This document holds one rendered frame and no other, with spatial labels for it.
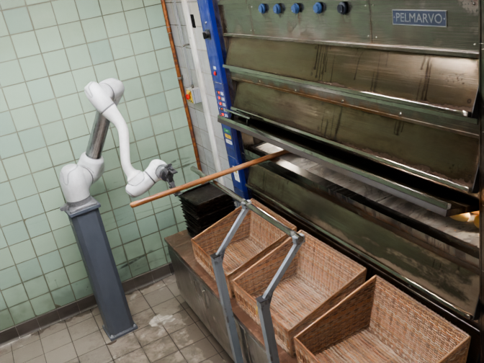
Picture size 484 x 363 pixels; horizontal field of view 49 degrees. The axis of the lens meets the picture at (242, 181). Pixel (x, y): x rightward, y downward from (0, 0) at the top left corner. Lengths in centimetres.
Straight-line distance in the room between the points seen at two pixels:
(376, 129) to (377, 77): 23
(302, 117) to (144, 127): 172
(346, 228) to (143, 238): 210
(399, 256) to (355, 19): 101
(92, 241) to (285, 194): 134
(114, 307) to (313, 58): 228
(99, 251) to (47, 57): 133
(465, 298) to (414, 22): 102
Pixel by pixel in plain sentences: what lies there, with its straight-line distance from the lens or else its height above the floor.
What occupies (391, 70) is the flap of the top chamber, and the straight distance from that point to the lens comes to 210.
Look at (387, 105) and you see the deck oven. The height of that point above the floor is 168.
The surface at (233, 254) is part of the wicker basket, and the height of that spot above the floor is 59.
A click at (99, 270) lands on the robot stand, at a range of 375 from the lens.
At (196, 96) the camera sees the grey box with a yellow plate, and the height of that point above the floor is 145.
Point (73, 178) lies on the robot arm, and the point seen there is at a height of 121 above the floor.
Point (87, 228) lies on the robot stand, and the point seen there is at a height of 87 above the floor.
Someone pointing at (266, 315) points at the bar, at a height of 88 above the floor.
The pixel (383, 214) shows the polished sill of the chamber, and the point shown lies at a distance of 239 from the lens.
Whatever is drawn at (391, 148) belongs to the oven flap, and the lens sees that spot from 219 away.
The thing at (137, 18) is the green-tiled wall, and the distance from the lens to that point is 401.
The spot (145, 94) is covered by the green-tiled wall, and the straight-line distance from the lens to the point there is 406.
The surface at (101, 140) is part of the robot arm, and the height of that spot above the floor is 137.
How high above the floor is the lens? 229
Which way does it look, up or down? 22 degrees down
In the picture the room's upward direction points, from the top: 11 degrees counter-clockwise
